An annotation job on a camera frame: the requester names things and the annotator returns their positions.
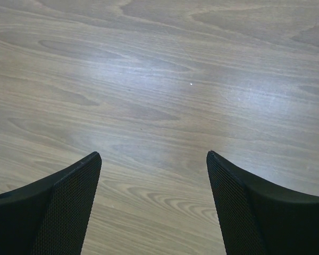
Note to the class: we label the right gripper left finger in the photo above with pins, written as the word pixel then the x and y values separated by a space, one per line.
pixel 50 215

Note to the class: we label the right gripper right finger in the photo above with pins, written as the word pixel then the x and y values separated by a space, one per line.
pixel 257 216

